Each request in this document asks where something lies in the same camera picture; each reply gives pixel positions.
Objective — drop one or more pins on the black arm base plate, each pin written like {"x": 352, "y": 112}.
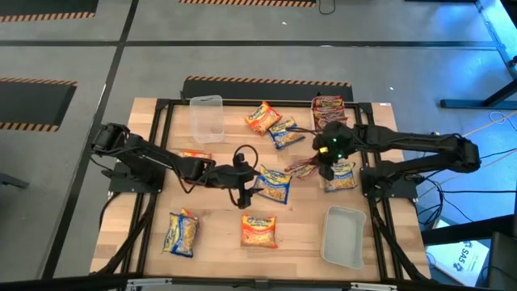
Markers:
{"x": 121, "y": 184}
{"x": 404, "y": 192}

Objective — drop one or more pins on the black office chair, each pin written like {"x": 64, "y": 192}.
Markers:
{"x": 503, "y": 262}

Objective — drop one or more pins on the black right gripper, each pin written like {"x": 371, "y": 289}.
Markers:
{"x": 321, "y": 139}

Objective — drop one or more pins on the plain white plastic bin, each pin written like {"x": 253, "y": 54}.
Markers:
{"x": 343, "y": 238}

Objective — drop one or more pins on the orange chicken ramen packet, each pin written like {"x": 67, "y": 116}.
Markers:
{"x": 196, "y": 154}
{"x": 189, "y": 212}
{"x": 262, "y": 118}
{"x": 259, "y": 232}

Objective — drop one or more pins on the black hazard-striped floor mat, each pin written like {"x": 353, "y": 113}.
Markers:
{"x": 262, "y": 91}
{"x": 32, "y": 105}
{"x": 242, "y": 2}
{"x": 40, "y": 6}

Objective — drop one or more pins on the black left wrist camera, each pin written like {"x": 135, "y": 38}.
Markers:
{"x": 239, "y": 159}

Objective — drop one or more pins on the black aluminium crossbar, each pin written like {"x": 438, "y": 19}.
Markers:
{"x": 81, "y": 283}

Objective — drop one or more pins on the red beef ramen packet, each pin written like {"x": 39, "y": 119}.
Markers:
{"x": 321, "y": 121}
{"x": 301, "y": 169}
{"x": 328, "y": 101}
{"x": 329, "y": 113}

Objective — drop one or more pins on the black desk leg frame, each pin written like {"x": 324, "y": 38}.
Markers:
{"x": 464, "y": 104}

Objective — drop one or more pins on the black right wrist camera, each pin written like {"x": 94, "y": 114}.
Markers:
{"x": 335, "y": 146}

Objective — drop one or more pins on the white printed cardboard box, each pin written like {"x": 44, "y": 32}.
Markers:
{"x": 456, "y": 262}

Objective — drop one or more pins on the black stand foot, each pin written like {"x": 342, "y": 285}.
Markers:
{"x": 12, "y": 180}

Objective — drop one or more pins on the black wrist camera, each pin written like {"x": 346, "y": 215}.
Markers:
{"x": 239, "y": 159}
{"x": 335, "y": 146}

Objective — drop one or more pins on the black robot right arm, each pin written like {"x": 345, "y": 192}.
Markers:
{"x": 424, "y": 141}

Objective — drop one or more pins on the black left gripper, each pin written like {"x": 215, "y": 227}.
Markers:
{"x": 234, "y": 178}

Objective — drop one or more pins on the blue soy sauce ramen packet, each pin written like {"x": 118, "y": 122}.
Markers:
{"x": 274, "y": 185}
{"x": 179, "y": 236}
{"x": 343, "y": 180}
{"x": 287, "y": 134}

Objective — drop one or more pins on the black aluminium table frame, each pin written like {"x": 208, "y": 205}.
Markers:
{"x": 242, "y": 104}

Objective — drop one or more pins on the white bin with red sticker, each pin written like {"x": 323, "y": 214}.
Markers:
{"x": 312, "y": 115}

